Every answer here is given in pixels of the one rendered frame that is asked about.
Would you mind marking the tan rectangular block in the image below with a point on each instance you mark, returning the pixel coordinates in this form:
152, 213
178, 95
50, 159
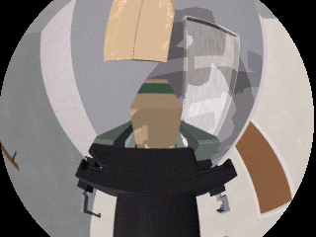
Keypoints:
139, 29
156, 115

